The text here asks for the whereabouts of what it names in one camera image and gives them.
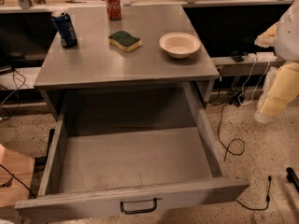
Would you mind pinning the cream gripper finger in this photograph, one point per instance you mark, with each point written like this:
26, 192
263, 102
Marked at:
268, 38
281, 86

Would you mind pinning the blue pepsi can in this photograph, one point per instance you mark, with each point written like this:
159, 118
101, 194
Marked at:
65, 28

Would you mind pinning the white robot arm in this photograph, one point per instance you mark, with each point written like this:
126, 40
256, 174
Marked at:
287, 36

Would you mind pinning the red coca-cola can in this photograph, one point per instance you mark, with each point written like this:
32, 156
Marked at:
113, 9

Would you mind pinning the open grey drawer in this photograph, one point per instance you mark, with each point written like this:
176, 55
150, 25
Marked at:
130, 145

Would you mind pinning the white power strip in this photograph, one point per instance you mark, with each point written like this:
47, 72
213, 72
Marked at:
262, 56

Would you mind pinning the black remote on shelf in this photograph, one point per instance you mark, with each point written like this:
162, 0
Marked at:
237, 57

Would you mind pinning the white bowl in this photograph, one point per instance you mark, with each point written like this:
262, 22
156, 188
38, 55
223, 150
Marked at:
179, 45

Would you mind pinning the green yellow sponge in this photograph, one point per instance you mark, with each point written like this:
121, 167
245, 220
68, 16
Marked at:
125, 41

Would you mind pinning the grey metal cabinet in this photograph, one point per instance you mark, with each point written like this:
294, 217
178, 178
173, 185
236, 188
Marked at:
94, 62

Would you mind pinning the cardboard box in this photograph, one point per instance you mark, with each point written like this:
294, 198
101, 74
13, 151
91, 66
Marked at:
16, 172

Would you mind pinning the black drawer handle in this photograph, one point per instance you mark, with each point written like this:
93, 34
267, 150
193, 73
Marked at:
138, 207

